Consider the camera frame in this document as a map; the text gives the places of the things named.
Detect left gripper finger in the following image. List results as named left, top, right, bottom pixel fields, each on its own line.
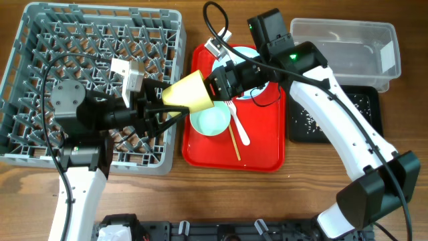
left=145, top=104, right=190, bottom=138
left=142, top=78, right=171, bottom=100

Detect yellow cup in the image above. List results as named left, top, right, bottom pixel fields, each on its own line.
left=162, top=70, right=214, bottom=114

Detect green bowl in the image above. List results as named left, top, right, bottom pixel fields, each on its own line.
left=190, top=101, right=231, bottom=137

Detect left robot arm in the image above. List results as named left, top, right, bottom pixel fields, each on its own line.
left=49, top=79, right=190, bottom=240

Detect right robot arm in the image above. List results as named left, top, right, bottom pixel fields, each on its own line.
left=204, top=9, right=421, bottom=240

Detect grey plastic dishwasher rack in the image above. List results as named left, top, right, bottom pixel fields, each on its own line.
left=1, top=3, right=187, bottom=168

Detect light blue plate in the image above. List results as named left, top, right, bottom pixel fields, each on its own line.
left=211, top=46, right=270, bottom=100

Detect white plastic fork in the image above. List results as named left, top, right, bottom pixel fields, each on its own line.
left=225, top=100, right=250, bottom=146

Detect wooden chopstick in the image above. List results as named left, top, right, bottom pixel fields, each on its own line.
left=228, top=123, right=241, bottom=161

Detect red plastic tray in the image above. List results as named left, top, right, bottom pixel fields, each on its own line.
left=181, top=42, right=287, bottom=173

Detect food scraps pile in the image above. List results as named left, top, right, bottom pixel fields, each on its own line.
left=300, top=94, right=372, bottom=131

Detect clear plastic bin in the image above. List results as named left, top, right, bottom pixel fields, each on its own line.
left=290, top=18, right=402, bottom=92

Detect black plastic tray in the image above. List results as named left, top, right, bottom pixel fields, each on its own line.
left=287, top=85, right=383, bottom=144

